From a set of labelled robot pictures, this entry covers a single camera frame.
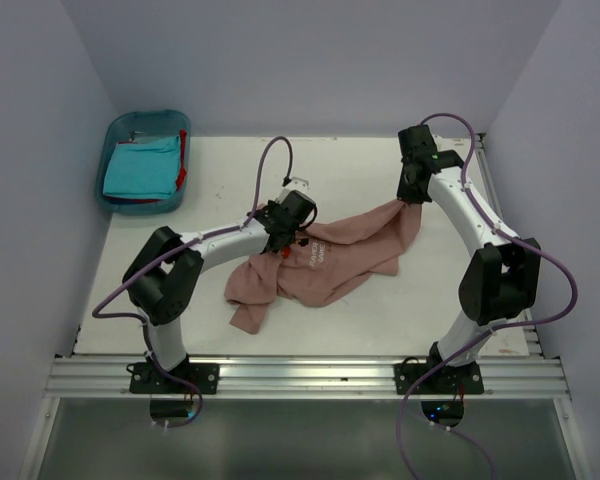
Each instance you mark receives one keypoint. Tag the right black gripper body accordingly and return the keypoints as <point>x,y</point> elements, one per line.
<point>405,182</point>

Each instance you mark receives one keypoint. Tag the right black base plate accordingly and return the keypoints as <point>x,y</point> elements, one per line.
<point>466,380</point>

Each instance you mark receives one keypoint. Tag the teal plastic bin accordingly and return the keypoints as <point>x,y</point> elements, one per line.
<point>144,163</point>

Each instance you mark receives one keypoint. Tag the pink t shirt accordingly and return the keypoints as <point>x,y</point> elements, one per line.
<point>341,256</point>

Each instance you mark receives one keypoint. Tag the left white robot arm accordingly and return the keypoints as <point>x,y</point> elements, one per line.
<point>162,278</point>

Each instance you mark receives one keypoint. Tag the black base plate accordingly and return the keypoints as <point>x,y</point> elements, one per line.
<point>466,380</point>
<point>146,378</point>

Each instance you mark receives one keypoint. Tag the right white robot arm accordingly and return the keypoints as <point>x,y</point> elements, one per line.
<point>501,279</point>

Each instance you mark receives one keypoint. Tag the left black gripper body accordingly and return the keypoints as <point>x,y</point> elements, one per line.
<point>271,205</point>

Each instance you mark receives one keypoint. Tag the turquoise folded t shirt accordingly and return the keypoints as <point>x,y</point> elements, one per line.
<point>140,170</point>

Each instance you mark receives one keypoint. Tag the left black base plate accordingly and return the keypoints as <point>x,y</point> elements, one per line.
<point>146,378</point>

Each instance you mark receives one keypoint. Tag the aluminium rail frame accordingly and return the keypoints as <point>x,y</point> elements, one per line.
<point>307,377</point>

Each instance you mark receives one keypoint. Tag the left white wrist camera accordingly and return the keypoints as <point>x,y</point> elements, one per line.
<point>294,184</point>

